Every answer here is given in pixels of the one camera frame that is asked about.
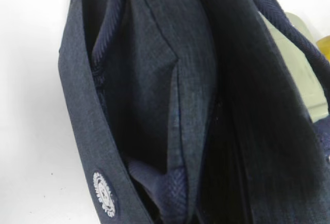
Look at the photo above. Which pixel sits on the yellow pear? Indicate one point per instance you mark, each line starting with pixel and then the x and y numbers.
pixel 324 46

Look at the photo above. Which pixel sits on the green lid glass container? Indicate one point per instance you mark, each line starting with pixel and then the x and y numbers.
pixel 302 73

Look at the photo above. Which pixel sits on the dark navy fabric bag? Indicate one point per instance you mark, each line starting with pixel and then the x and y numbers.
pixel 184 111

